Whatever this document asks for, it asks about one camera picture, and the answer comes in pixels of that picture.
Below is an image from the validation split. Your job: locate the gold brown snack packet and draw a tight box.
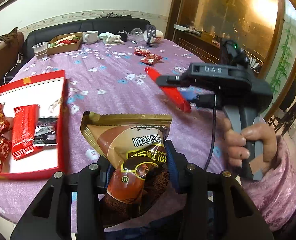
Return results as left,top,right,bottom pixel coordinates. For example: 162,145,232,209
80,111,172,227

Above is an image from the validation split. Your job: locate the long red snack packet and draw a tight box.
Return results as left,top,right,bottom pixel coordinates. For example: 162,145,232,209
145,67,191,113

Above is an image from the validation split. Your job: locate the pink sleeve forearm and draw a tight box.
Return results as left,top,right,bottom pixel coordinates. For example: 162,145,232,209
241,135,296,231

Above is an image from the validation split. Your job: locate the cardboard box of snacks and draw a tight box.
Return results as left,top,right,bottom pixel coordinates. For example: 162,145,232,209
47,32,82,55

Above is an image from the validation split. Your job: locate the person's right hand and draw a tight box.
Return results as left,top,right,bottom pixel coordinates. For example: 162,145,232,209
223,118,277,172

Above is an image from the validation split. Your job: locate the phone stand with white ball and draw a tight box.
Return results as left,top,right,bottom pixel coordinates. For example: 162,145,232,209
143,24,164,48

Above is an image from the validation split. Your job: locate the purple floral tablecloth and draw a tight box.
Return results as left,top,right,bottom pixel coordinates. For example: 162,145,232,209
0,40,227,231

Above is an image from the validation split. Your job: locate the dark purple snack packet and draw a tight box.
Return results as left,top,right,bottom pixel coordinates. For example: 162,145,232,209
32,117,58,147

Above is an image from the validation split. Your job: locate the white cloth bundle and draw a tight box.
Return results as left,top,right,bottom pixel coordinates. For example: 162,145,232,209
98,32,124,44

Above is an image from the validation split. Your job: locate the red shallow gift box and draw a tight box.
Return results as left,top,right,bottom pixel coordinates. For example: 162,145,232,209
0,70,66,180

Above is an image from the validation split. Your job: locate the red snack packet on table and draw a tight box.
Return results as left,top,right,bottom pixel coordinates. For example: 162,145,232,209
11,105,42,160

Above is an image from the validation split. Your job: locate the white ceramic mug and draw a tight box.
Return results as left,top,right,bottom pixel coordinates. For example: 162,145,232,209
82,30,98,44

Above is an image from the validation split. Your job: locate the clear plastic cup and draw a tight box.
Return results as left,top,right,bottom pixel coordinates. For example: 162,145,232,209
32,42,48,61

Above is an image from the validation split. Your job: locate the black leather sofa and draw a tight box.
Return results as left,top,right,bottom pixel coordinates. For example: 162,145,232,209
0,16,150,85

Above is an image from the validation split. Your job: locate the brown fabric armchair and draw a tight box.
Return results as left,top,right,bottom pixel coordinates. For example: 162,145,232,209
0,27,24,80

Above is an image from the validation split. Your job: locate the white charging cable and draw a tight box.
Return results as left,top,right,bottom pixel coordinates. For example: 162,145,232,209
3,52,24,85

